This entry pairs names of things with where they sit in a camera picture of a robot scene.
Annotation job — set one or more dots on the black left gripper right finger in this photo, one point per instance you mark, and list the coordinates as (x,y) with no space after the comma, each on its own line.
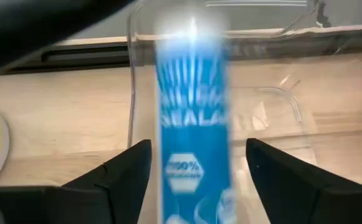
(296,193)

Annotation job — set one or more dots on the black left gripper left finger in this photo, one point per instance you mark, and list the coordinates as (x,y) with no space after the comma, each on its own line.
(115,189)

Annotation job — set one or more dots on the black blurred bar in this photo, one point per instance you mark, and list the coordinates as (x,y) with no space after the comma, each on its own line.
(37,25)

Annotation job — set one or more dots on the clear plastic bin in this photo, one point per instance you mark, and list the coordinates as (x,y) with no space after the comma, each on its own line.
(277,93)

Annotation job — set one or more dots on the blue silicone sealant tube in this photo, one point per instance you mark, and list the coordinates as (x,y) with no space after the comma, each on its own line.
(194,130)

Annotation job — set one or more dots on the black table edge rail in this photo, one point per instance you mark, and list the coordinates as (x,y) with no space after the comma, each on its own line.
(84,55)

